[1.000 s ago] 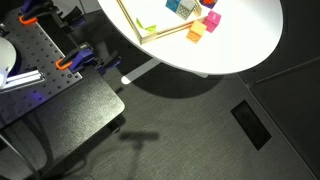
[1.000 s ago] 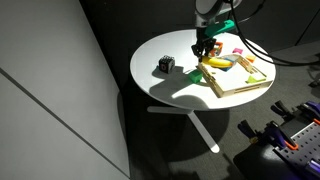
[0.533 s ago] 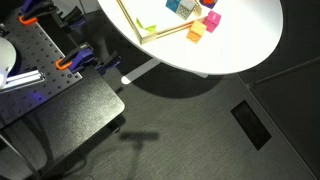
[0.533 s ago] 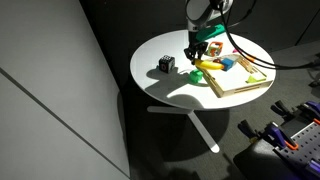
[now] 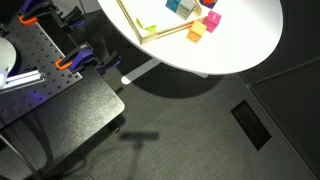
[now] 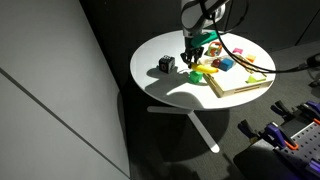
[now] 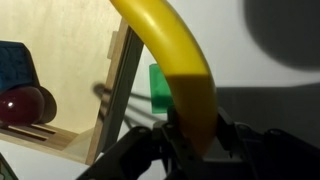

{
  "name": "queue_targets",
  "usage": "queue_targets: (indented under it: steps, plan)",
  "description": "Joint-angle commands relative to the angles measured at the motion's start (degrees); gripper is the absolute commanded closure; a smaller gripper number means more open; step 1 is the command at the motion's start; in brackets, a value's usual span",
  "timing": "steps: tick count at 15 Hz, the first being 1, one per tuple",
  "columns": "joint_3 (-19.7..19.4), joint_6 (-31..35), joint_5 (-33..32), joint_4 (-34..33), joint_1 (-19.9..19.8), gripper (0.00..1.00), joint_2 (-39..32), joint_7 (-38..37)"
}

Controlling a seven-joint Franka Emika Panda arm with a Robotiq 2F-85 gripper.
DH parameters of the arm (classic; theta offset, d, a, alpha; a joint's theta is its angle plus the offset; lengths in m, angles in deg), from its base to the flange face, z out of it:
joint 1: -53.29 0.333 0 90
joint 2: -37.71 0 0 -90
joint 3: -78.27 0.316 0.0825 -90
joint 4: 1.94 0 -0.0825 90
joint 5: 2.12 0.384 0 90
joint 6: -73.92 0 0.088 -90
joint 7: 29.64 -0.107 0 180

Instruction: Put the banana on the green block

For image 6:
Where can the black perforated mounting board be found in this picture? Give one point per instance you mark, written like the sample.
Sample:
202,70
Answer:
306,158

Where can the white round table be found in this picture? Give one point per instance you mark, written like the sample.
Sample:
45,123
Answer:
175,90

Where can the purple orange spring clamp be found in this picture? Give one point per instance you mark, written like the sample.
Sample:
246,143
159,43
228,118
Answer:
278,138

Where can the lime green wedge block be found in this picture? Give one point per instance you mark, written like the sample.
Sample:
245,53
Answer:
254,78

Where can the multicolour open frame cube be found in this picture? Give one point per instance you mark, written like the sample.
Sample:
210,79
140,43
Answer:
214,49

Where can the dark red apple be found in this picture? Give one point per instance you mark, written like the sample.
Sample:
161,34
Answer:
216,63

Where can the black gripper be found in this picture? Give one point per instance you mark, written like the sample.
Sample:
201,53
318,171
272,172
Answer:
191,53

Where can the black white dotted cube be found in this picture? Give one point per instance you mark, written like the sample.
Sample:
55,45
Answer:
166,64

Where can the pink cube block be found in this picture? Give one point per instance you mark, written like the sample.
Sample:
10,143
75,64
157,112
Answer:
237,51

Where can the blue cube block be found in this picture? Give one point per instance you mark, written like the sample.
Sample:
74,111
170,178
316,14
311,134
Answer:
226,64

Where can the wooden tray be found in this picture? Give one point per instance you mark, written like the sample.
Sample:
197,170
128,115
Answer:
233,81

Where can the orange cube block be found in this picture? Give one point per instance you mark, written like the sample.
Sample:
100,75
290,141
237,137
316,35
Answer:
251,58

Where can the yellow banana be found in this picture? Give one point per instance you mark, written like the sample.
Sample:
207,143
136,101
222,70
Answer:
203,69

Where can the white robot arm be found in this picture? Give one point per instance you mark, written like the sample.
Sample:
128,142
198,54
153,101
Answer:
195,16

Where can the green cube block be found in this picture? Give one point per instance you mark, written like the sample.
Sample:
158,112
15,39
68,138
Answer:
195,77

